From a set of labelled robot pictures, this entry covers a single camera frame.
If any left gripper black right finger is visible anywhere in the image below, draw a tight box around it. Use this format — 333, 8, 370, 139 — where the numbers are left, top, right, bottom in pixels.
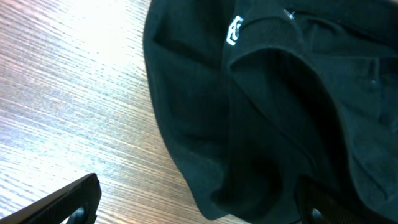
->
294, 176, 382, 224

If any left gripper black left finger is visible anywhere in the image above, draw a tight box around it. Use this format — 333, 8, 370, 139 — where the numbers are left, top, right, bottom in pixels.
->
1, 173, 101, 224

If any black t-shirt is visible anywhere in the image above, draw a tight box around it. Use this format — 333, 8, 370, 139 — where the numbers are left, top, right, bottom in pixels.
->
143, 0, 397, 223

